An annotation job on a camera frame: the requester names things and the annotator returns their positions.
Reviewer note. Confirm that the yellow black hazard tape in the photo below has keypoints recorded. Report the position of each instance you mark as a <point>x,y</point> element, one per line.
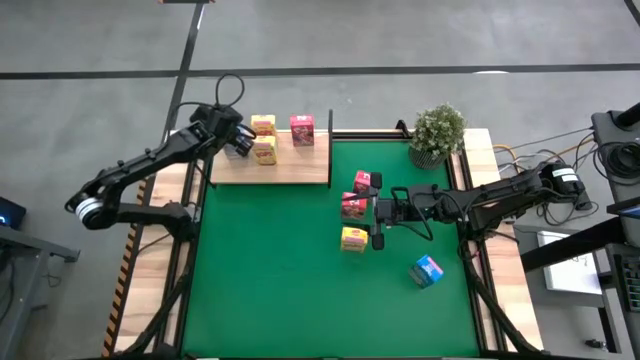
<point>120,300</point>

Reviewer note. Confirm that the black equipment stand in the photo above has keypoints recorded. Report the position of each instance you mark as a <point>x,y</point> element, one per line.
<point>605,130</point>

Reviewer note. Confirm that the white board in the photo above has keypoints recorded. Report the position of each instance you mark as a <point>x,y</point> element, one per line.
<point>570,270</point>

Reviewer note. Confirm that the potted plant ribbed grey pot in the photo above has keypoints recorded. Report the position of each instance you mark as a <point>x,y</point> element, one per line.
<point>440,130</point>

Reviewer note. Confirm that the black monitor blue light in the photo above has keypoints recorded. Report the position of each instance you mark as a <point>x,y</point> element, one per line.
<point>10,212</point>

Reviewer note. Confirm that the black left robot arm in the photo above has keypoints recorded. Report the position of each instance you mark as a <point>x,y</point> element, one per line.
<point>150,160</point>

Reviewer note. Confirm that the black diagonal beam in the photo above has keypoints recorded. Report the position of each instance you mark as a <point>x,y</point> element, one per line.
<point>570,245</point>

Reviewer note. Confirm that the small black connector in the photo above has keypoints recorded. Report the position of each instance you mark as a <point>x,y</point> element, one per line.
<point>595,344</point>

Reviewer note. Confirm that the black laptop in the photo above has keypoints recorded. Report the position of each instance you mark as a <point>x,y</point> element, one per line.
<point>625,209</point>

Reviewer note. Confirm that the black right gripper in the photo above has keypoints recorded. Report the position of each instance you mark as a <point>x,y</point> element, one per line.
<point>390,210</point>

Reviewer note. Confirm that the black keyboard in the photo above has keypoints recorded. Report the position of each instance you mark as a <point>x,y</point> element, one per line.
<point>631,282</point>

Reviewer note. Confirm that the yellow Corn Pops cereal box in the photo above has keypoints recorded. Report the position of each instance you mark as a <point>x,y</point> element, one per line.
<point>354,239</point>
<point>265,150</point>
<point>263,124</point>

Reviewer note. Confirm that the black aluminium table frame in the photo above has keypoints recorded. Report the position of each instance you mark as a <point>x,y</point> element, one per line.
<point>370,136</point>

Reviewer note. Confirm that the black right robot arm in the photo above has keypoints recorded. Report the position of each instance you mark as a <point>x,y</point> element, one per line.
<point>500,195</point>

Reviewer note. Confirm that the blue Rice Krispies cereal box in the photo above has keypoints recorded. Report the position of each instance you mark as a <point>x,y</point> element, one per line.
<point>426,271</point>

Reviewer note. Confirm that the grey metal desk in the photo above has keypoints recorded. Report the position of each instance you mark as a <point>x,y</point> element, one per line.
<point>25,270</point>

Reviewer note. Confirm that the red Froot Loops cereal box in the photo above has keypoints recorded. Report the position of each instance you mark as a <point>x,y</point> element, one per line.
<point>302,129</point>
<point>361,180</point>
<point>354,209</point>

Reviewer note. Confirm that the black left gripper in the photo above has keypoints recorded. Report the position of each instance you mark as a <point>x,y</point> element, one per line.
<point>222,125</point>

